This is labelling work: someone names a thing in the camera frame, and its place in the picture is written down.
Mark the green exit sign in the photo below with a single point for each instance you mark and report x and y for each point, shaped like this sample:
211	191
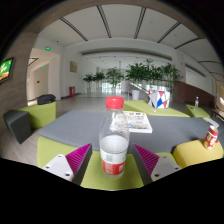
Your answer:
48	48

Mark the red and white mug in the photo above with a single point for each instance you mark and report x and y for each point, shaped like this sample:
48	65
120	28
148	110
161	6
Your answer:
210	138

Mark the white printed magazine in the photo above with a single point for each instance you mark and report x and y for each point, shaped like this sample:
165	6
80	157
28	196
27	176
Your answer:
140	122

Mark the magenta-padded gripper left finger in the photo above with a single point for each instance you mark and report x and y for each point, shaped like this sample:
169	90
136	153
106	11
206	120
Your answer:
63	166

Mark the green wall screen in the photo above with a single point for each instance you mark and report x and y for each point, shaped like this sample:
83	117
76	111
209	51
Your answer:
6	70

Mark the framed wall plaque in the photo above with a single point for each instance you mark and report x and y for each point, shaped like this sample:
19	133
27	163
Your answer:
73	66

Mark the small green ottoman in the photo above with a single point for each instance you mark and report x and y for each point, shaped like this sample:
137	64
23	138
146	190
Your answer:
195	113

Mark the clear red-capped water bottle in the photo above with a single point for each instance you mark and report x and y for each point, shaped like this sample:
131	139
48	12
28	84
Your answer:
114	150

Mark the red fire extinguisher box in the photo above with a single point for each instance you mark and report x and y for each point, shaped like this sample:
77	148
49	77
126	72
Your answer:
72	91

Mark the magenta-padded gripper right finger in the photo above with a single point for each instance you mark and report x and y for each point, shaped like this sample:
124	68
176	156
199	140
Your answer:
160	166

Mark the group of potted plants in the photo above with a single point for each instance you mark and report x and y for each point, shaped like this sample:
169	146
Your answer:
138	71

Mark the wide green ottoman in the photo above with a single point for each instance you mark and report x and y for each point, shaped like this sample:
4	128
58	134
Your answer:
140	106

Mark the green ottoman with bag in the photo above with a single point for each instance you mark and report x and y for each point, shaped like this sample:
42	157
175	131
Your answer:
41	115

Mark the black bag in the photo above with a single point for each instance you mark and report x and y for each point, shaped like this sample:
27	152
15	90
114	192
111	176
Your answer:
46	99

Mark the small clear drink bottle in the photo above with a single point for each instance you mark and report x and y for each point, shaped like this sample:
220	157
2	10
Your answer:
196	104

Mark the red blue white cube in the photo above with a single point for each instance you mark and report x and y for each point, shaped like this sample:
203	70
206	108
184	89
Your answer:
159	99

